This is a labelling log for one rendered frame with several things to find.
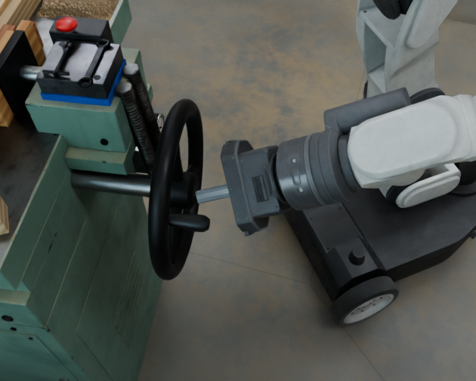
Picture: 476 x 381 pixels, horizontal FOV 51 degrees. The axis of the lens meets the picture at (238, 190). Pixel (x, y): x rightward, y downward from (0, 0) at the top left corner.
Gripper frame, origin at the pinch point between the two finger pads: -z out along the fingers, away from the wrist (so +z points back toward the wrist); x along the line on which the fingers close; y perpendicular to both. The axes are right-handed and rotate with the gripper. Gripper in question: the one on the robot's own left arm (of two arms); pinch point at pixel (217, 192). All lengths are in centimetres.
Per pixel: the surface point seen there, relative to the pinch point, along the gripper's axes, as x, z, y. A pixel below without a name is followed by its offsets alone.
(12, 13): 38, -34, -4
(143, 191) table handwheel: 2.7, -16.2, -4.8
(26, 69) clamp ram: 24.5, -24.7, 4.6
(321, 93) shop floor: 27, -27, -147
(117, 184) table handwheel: 4.8, -19.6, -3.1
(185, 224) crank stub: -3.3, -5.2, 1.8
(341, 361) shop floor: -57, -18, -76
